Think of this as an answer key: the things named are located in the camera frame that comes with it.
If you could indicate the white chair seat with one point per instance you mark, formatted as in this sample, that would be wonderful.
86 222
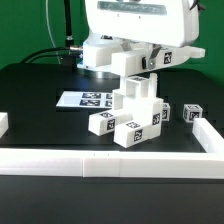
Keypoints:
137 95

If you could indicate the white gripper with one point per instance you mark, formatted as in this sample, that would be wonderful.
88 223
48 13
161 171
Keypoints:
165 22

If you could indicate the white chair back frame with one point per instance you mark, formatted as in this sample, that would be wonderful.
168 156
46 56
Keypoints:
112 58

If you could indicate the white tagged nut cube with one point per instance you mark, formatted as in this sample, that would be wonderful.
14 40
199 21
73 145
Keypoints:
191 111
166 112

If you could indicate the white U-shaped obstacle fence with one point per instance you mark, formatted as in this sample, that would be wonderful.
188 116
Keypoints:
39 162

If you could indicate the white base tag sheet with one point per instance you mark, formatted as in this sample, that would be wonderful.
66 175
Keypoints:
77 99

